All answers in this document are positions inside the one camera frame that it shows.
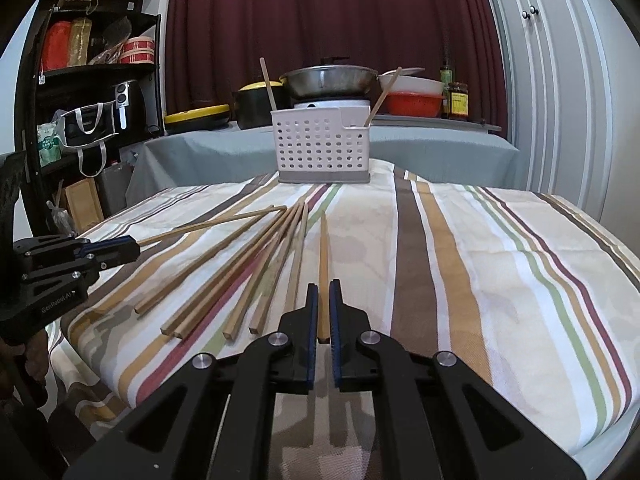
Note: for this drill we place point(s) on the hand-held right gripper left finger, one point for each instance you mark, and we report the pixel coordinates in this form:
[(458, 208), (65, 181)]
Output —
[(312, 325)]

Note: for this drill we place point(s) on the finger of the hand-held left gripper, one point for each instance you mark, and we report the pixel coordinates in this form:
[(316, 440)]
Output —
[(117, 256), (112, 244)]

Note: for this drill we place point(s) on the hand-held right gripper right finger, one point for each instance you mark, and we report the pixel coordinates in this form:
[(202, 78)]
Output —
[(335, 325)]

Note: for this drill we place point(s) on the single wooden chopstick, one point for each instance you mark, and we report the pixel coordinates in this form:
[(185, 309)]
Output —
[(324, 270), (385, 95), (267, 85)]

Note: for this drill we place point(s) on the bunch of wooden chopsticks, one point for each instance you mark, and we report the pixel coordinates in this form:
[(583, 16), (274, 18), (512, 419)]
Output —
[(289, 227)]

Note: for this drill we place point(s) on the pink perforated plastic basket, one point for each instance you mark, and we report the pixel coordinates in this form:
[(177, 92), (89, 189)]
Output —
[(320, 150)]

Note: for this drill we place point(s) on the wrapped kitchen utensils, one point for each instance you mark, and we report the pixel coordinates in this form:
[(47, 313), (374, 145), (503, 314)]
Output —
[(112, 40)]

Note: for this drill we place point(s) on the wooden cutting board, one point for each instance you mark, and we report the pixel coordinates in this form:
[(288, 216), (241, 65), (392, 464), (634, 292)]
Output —
[(85, 205)]

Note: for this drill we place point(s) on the grey box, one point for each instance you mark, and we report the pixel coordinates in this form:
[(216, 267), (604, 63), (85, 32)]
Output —
[(115, 190)]

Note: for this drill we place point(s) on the clear plastic bag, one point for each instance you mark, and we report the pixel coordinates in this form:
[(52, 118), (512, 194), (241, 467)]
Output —
[(60, 217)]

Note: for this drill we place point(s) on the green and white packet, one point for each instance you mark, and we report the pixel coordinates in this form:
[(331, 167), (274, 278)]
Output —
[(47, 145)]

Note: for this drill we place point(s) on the striped tablecloth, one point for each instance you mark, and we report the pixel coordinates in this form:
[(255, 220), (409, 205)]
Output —
[(450, 285)]

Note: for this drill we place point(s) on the grey tablecloth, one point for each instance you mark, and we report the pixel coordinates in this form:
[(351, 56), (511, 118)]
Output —
[(210, 155)]

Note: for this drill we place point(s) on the black air fryer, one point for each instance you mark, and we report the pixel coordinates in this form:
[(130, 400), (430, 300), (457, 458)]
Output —
[(130, 105)]

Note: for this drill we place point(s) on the flat black pan yellow lid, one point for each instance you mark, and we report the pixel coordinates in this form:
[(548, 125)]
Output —
[(197, 116)]

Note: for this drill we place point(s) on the black shelf rack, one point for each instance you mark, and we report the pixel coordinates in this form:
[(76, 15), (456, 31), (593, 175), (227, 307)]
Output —
[(30, 90)]

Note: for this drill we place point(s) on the red striped round box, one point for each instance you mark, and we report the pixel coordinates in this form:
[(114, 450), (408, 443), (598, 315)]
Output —
[(137, 51)]

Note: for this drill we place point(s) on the black pot with yellow lid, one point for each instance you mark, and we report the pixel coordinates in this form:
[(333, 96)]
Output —
[(252, 107)]

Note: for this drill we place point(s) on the gold package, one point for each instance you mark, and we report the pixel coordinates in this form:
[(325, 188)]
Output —
[(80, 42)]

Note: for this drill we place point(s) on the red package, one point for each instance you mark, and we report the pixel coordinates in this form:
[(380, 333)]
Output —
[(55, 47)]

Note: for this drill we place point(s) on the white portable cooker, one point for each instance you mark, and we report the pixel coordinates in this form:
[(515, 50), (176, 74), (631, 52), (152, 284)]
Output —
[(325, 104)]

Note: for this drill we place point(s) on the red colander bowl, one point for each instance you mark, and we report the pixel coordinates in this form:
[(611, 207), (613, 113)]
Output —
[(415, 104)]

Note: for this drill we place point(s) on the steel wok with lid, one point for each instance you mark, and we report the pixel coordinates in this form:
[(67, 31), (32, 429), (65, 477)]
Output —
[(330, 80)]

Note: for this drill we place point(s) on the white bowl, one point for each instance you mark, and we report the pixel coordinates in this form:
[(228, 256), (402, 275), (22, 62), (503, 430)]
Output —
[(417, 85)]

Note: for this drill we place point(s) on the sauce jar with yellow label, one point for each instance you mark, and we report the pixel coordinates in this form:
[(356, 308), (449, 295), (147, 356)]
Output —
[(458, 102)]

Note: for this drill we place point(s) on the green sauce bottle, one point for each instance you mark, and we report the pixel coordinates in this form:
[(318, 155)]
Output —
[(445, 74)]

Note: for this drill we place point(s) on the maroon curtain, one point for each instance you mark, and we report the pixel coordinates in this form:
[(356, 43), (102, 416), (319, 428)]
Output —
[(325, 10)]

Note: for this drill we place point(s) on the white cabinet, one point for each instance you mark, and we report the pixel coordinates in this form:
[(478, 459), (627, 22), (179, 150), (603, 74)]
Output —
[(560, 85)]

